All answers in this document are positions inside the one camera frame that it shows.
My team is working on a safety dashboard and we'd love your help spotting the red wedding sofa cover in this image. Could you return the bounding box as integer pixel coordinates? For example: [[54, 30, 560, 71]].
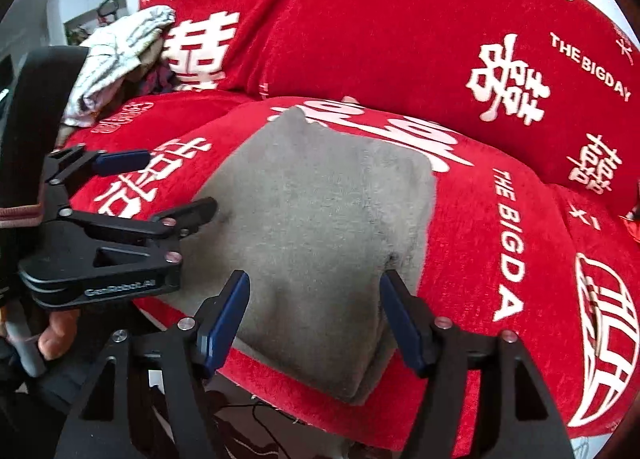
[[55, 0, 640, 459]]

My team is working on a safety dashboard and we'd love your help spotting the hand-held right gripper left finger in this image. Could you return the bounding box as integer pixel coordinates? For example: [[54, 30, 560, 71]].
[[52, 269, 251, 459]]

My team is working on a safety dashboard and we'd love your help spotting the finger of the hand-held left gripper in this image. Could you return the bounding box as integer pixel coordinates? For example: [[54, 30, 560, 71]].
[[45, 145, 152, 184], [62, 196, 218, 267]]

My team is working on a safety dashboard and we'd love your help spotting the person's left hand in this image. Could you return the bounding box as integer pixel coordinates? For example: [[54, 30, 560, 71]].
[[36, 308, 82, 361]]

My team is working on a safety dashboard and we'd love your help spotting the red paper item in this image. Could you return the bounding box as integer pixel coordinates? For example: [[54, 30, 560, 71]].
[[620, 206, 640, 237]]

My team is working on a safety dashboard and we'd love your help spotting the grey knit shirt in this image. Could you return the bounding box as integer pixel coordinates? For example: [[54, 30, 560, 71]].
[[170, 106, 438, 405]]

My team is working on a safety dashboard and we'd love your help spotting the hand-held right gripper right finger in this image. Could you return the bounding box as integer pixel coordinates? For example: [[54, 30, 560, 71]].
[[379, 269, 576, 459]]

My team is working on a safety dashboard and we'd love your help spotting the olive cloth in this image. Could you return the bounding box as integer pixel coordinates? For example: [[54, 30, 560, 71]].
[[125, 36, 168, 84]]

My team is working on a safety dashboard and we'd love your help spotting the dark purple cloth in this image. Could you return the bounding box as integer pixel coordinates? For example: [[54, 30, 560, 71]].
[[137, 56, 177, 96]]

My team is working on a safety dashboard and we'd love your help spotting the light patterned cloth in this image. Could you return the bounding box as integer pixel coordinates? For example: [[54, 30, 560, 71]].
[[62, 5, 177, 128]]

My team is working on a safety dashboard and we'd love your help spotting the person's left forearm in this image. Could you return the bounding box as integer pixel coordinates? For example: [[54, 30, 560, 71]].
[[0, 339, 76, 459]]

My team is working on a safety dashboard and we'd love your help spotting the black cable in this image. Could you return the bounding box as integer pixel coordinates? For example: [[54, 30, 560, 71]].
[[215, 399, 301, 459]]

